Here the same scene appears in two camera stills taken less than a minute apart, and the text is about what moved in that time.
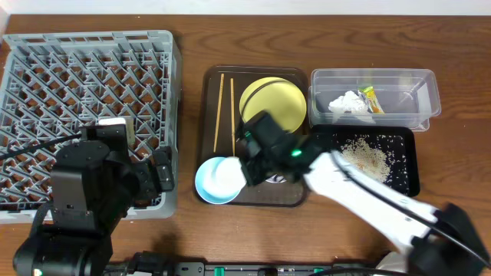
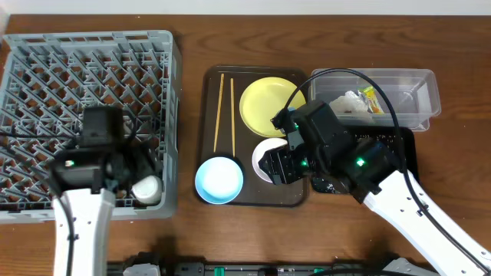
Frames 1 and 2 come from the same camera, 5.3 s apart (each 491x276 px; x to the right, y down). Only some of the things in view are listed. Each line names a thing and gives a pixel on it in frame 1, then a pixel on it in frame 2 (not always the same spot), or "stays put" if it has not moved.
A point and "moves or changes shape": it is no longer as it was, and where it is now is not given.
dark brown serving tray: (219, 116) stays put
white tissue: (350, 101) stays put
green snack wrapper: (368, 93) stays put
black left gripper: (154, 175) -> (135, 165)
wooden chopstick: (219, 111) stays put
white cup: (230, 177) moves or changes shape
